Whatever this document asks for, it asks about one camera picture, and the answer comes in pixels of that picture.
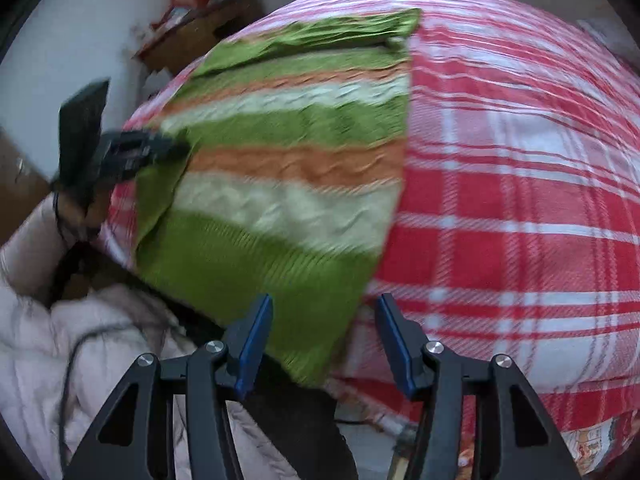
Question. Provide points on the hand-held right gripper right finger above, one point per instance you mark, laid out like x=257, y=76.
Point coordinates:
x=395, y=345

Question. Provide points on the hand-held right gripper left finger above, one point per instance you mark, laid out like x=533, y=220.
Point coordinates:
x=255, y=342

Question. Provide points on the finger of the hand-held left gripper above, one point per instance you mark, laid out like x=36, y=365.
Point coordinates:
x=127, y=167
x=165, y=144

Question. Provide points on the green striped knit sweater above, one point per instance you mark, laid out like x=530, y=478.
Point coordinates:
x=280, y=200

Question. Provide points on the brown board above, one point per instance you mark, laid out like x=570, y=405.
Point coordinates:
x=20, y=185

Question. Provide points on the dark trousers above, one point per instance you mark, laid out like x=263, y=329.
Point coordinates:
x=295, y=425

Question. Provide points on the brown wooden desk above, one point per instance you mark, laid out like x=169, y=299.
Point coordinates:
x=200, y=30

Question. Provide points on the pale pink padded jacket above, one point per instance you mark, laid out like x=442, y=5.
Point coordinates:
x=125, y=350

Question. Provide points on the red plaid bed sheet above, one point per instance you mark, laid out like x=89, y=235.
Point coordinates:
x=510, y=185

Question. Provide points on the cartoon printed bed skirt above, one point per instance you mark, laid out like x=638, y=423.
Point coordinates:
x=575, y=450

